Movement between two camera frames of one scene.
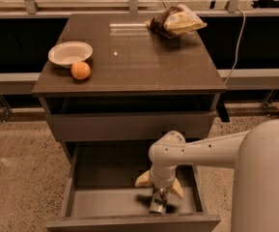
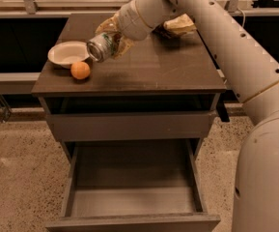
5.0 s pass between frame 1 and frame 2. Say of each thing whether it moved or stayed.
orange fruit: stayed
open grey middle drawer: stayed
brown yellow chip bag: stayed
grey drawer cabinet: stayed
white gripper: moved
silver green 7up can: moved
